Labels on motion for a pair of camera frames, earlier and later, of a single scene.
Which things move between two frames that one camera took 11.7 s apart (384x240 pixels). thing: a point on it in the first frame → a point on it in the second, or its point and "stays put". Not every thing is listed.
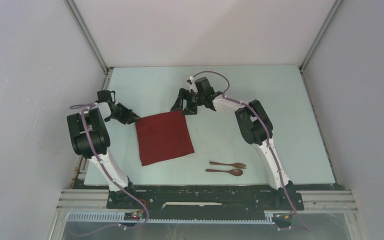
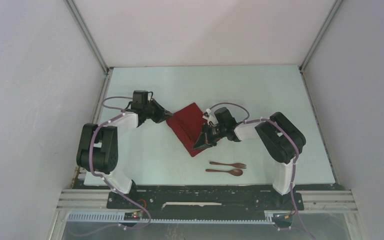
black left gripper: [127, 118] → [162, 114]
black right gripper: [190, 109] → [204, 140]
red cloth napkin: [163, 137] → [188, 124]
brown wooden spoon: [235, 172] stays put
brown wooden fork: [236, 165] stays put
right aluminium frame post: [332, 13] stays put
